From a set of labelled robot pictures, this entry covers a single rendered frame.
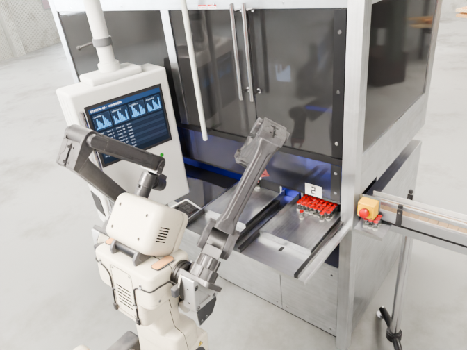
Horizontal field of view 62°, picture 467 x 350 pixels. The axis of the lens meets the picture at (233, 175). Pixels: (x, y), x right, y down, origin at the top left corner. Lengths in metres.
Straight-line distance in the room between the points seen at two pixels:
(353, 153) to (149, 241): 0.90
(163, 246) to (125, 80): 0.98
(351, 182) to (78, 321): 2.03
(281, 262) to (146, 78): 1.07
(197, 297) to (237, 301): 1.55
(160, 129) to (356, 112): 1.01
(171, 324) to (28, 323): 1.79
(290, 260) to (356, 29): 0.92
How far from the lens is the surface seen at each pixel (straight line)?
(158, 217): 1.15
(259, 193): 2.08
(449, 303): 2.84
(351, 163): 1.67
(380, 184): 2.16
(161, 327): 1.42
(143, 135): 2.03
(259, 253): 1.71
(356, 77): 1.52
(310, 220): 1.87
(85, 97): 1.88
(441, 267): 3.06
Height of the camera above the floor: 2.01
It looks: 30 degrees down
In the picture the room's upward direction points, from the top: 7 degrees counter-clockwise
